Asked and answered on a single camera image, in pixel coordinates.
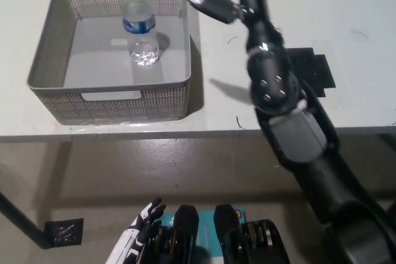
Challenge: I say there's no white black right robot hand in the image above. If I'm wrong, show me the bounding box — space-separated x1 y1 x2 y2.
166 0 287 56

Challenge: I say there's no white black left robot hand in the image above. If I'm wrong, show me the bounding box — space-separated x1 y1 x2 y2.
105 196 167 264

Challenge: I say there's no clear plastic water bottle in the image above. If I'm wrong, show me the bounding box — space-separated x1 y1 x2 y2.
121 0 160 67

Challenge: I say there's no black tape patch on floor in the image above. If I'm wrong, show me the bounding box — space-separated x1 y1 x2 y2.
44 218 85 248

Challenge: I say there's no clear tape strip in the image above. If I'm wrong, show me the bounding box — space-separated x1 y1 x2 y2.
54 119 189 137

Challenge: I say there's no black metal table leg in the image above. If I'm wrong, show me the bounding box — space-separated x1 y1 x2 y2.
0 189 53 250

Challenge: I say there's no black tape patch on table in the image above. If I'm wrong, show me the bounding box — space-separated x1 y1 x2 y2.
286 47 337 98

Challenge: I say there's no grey perforated plastic basket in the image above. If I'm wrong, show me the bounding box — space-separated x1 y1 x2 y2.
26 0 192 126

